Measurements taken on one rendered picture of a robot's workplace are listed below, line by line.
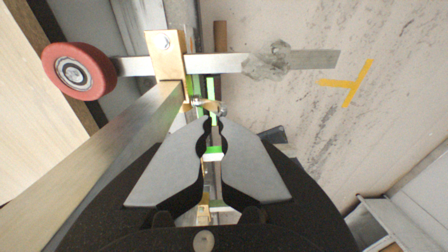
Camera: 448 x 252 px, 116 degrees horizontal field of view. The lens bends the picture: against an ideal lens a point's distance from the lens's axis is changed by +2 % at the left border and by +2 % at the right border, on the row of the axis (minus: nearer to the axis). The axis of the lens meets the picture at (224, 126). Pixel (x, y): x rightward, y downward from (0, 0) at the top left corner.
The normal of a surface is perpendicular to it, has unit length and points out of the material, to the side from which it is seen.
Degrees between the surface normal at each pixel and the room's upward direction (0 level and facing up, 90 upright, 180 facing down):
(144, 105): 90
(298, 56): 0
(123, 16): 0
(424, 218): 90
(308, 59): 0
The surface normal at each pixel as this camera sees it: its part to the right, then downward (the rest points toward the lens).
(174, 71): 0.04, 0.53
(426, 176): -1.00, -0.05
